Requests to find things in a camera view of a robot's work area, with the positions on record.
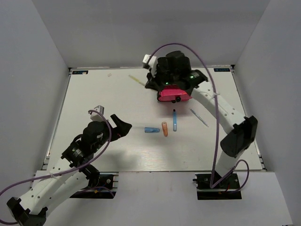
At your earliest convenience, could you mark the blue utility knife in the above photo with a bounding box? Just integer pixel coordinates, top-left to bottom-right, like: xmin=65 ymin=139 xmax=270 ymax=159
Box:
xmin=173 ymin=109 xmax=177 ymax=132

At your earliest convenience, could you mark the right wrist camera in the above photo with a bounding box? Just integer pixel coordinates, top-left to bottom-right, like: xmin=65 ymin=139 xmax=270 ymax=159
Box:
xmin=143 ymin=54 xmax=158 ymax=75

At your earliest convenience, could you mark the blue pen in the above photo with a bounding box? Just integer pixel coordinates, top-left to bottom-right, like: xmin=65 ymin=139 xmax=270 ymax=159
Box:
xmin=190 ymin=109 xmax=209 ymax=127

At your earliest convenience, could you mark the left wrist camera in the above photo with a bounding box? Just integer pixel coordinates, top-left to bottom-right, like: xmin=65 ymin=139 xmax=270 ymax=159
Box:
xmin=88 ymin=105 xmax=104 ymax=122

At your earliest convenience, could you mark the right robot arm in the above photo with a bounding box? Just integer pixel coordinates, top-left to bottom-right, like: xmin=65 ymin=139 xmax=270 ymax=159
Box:
xmin=143 ymin=51 xmax=258 ymax=188

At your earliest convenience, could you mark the blue correction tape case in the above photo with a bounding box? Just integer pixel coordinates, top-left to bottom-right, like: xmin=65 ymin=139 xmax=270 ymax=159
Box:
xmin=144 ymin=127 xmax=160 ymax=133

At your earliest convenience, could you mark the black drawer cabinet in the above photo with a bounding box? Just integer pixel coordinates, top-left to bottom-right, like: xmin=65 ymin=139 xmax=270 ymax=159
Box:
xmin=157 ymin=56 xmax=192 ymax=88

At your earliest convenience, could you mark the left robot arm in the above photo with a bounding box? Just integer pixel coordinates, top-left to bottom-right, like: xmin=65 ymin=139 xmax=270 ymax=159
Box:
xmin=7 ymin=110 xmax=132 ymax=226

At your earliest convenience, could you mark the pink bottom drawer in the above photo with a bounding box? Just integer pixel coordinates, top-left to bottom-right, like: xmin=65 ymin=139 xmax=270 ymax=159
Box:
xmin=158 ymin=97 xmax=177 ymax=103

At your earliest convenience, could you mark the corner label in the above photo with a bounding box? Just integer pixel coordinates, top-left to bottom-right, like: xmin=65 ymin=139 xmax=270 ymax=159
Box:
xmin=214 ymin=68 xmax=230 ymax=72
xmin=72 ymin=70 xmax=88 ymax=75

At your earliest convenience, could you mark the left corner label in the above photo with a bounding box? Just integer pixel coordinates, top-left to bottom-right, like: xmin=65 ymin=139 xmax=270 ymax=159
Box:
xmin=72 ymin=70 xmax=88 ymax=75

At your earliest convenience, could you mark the right corner label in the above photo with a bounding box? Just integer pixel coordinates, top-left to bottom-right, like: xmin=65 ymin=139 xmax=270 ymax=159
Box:
xmin=214 ymin=68 xmax=230 ymax=72

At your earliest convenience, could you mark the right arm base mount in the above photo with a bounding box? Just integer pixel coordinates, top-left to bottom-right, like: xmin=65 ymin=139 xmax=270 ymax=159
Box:
xmin=192 ymin=173 xmax=242 ymax=200

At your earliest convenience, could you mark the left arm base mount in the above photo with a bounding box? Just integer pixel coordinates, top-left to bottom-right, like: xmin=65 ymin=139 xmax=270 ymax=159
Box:
xmin=70 ymin=172 xmax=119 ymax=199

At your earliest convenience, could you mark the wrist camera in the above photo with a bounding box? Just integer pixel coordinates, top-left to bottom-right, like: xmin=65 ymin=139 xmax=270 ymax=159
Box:
xmin=88 ymin=105 xmax=104 ymax=122
xmin=143 ymin=54 xmax=158 ymax=75

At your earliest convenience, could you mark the orange correction tape case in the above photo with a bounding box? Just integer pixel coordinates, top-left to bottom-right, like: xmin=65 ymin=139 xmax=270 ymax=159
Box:
xmin=161 ymin=122 xmax=168 ymax=137

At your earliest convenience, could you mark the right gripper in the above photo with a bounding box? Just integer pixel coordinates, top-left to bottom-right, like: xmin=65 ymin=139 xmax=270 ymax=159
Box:
xmin=146 ymin=65 xmax=179 ymax=92

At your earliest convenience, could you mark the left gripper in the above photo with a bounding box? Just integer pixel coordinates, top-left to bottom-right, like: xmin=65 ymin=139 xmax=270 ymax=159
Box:
xmin=93 ymin=114 xmax=132 ymax=152

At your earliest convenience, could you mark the yellow highlighter pen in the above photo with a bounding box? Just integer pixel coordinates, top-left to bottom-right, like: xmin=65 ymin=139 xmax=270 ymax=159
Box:
xmin=129 ymin=75 xmax=145 ymax=86

